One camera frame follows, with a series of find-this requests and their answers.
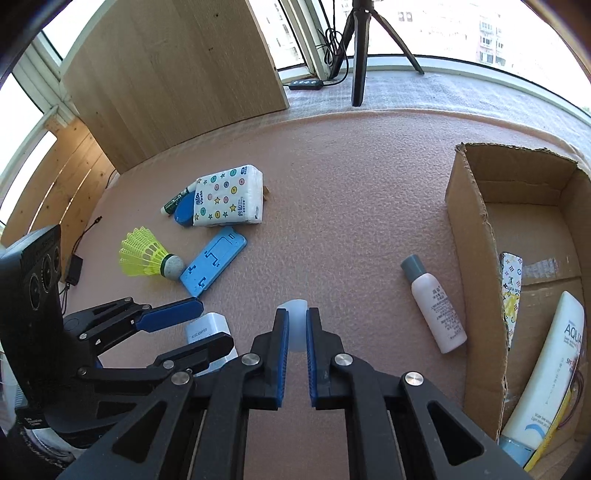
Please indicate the wooden slatted headboard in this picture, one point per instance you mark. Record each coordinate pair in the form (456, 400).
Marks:
(65, 187)

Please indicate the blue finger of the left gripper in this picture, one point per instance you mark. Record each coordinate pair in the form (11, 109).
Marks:
(165, 316)
(196, 356)

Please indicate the pink blanket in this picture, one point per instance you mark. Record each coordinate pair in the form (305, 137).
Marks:
(350, 198)

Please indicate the black charger cable plug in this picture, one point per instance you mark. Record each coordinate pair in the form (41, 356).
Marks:
(75, 262)

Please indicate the white power adapter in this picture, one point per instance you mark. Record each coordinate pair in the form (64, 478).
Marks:
(204, 327)

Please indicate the round blue tin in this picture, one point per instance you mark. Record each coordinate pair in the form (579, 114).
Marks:
(183, 214)

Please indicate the blue plastic phone stand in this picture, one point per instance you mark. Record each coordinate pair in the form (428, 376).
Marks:
(216, 256)

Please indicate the patterned white lighter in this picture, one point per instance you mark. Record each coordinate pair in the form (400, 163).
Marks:
(511, 286)

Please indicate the grey checkered bedsheet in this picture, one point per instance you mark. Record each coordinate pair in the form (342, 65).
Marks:
(453, 96)

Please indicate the brown cardboard box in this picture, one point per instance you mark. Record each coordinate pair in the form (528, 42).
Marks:
(521, 224)

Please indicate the small pink lotion bottle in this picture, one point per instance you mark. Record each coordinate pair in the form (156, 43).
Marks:
(435, 305)

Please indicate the green white lip balm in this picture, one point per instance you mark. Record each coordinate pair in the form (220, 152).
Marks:
(170, 207)

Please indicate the black cable remote control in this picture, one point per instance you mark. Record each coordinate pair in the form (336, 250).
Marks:
(306, 84)

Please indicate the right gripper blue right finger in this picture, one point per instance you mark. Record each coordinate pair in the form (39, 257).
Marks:
(327, 391)

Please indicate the yellow black ruler card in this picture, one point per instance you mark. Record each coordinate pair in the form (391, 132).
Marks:
(554, 426)

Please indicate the white patterned tissue pack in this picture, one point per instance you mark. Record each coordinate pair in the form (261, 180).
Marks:
(231, 196)

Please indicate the small white translucent cap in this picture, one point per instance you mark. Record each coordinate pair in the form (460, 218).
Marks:
(297, 310)

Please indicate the black tripod stand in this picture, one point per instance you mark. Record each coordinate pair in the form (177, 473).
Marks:
(358, 27)

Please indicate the white Aqua sunscreen tube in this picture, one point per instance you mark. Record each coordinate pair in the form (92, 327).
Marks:
(530, 422)

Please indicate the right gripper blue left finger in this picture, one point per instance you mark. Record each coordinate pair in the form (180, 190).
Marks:
(265, 386)

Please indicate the light wooden board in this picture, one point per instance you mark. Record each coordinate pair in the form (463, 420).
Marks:
(145, 76)

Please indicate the yellow plastic shuttlecock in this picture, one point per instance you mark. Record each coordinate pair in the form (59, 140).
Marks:
(141, 254)

